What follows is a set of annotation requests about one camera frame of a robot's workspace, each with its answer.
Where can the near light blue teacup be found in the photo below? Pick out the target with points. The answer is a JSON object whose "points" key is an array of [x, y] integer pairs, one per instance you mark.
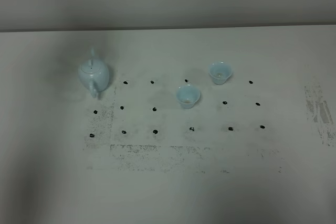
{"points": [[188, 95]]}

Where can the light blue teacup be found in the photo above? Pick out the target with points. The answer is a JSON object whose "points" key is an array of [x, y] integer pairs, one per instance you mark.
{"points": [[220, 72], [188, 95]]}

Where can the far light blue teacup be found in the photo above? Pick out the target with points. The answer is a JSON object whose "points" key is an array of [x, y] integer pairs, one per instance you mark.
{"points": [[220, 72]]}

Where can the light blue porcelain teapot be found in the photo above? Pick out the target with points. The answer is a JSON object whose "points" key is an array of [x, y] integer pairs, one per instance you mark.
{"points": [[94, 74]]}

